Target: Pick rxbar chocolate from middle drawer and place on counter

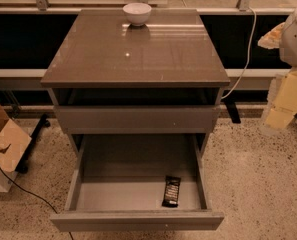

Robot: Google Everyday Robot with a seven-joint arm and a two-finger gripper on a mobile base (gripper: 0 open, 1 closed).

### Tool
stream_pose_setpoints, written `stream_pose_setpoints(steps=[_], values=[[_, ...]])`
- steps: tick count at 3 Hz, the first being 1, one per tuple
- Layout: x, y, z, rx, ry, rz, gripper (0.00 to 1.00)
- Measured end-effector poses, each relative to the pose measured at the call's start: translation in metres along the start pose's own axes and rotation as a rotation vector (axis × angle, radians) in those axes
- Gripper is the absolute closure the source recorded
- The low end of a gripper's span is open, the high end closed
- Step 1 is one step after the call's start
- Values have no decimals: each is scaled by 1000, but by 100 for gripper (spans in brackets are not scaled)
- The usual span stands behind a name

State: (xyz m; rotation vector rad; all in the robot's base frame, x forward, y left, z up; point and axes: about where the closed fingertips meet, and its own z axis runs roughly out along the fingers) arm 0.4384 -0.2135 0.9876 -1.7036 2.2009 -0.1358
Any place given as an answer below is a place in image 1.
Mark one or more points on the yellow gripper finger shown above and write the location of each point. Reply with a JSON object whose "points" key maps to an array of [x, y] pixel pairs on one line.
{"points": [[272, 38], [284, 105]]}

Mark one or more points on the black rxbar chocolate bar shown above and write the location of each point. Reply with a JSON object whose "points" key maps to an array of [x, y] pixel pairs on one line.
{"points": [[171, 192]]}

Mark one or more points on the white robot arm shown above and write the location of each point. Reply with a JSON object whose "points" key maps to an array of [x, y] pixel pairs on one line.
{"points": [[288, 43]]}

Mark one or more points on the grey drawer cabinet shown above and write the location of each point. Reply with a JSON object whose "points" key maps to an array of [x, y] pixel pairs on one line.
{"points": [[106, 61]]}

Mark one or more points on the open grey middle drawer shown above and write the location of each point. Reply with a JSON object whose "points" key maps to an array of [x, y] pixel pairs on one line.
{"points": [[119, 180]]}

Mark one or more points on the closed grey top drawer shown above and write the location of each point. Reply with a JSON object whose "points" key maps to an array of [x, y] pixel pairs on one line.
{"points": [[136, 120]]}

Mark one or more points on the black stand foot right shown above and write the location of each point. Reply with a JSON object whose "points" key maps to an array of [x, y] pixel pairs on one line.
{"points": [[232, 110]]}

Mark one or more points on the black stand foot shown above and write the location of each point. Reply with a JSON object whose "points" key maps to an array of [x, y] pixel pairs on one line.
{"points": [[232, 110], [22, 166]]}

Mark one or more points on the white ceramic bowl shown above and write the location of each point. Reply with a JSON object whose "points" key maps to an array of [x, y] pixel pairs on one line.
{"points": [[137, 13]]}

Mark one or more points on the black stand foot left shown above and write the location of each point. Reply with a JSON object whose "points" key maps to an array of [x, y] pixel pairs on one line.
{"points": [[22, 166]]}

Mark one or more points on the open cardboard box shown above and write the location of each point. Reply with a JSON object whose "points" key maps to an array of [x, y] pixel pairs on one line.
{"points": [[13, 143]]}

